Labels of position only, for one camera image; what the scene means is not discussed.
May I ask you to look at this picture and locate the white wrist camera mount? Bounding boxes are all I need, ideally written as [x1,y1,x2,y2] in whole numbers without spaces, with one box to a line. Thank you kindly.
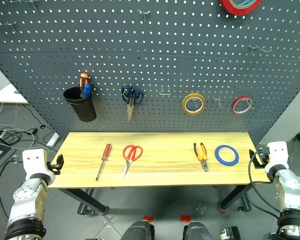
[264,141,290,175]
[21,148,53,181]

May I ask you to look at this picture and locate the yellow tape roll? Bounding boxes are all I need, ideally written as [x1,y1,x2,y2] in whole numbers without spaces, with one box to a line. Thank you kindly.
[181,92,207,117]

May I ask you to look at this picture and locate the long metal peg hook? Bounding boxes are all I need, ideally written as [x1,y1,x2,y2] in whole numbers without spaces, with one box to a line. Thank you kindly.
[0,22,18,33]
[19,0,40,12]
[248,45,273,56]

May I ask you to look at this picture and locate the tangle of floor cables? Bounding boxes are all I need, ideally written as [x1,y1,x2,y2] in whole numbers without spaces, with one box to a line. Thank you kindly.
[0,102,56,151]

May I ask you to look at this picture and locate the blue handled scissors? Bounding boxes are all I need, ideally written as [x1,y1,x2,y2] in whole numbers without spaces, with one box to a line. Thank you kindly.
[120,85,145,122]

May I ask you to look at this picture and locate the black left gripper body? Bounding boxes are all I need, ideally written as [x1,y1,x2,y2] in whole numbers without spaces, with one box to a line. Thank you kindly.
[46,161,62,176]

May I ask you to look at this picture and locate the dark rounded shape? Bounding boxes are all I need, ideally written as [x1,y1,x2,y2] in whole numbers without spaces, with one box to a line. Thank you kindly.
[183,221,213,240]
[119,220,156,240]

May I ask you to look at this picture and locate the thin red tape roll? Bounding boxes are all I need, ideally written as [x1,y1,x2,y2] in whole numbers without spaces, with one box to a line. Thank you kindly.
[231,95,254,115]

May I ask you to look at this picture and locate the blue tape roll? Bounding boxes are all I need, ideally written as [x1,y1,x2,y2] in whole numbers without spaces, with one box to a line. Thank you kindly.
[214,144,240,167]

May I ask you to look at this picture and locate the black and white device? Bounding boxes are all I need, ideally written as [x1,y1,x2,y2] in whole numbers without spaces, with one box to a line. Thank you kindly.
[218,226,242,240]

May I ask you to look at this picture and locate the white power strip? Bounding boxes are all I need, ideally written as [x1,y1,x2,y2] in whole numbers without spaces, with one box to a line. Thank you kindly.
[45,132,61,147]

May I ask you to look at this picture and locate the orange and black screwdriver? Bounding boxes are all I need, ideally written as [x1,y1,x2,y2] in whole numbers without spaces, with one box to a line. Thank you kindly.
[79,72,90,94]

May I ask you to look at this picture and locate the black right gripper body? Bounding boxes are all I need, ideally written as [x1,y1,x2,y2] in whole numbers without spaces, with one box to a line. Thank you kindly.
[257,143,270,166]

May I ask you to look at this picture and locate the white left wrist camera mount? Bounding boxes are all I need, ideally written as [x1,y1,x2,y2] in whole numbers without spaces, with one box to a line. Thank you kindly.
[21,148,53,181]

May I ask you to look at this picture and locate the orange and black pliers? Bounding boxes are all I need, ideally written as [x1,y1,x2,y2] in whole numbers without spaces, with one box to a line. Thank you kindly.
[193,142,209,173]

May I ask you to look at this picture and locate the black cup holder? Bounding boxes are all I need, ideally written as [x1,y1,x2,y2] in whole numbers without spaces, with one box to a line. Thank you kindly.
[63,86,98,123]

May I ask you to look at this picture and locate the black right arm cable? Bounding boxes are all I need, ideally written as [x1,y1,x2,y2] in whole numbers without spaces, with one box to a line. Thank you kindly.
[247,150,282,221]

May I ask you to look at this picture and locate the metal wire loop hook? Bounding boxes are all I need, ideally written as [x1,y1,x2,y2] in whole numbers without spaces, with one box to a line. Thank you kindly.
[158,84,171,96]

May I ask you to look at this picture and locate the red handled scissors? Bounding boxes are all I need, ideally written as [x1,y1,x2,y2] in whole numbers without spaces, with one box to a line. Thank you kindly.
[122,144,144,179]

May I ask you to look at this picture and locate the wide red tape roll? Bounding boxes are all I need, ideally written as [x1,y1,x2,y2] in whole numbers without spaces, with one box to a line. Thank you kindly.
[218,0,263,17]

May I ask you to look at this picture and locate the black table leg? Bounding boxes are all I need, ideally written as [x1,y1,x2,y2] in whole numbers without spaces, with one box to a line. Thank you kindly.
[217,183,254,214]
[56,187,109,216]

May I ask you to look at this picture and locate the grey pegboard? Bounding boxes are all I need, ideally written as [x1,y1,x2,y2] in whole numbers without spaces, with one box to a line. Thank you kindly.
[0,0,300,144]

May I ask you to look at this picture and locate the white side table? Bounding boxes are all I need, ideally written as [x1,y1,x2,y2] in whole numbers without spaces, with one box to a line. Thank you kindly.
[0,82,30,105]

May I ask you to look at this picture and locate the red handled screwdriver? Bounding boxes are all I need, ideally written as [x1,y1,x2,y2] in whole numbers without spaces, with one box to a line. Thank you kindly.
[95,143,113,182]

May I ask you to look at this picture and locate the blue handled screwdriver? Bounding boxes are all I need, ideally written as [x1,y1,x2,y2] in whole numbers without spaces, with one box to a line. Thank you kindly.
[81,83,94,99]

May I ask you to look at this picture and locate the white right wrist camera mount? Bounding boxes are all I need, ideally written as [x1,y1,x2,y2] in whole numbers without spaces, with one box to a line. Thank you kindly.
[264,141,290,175]

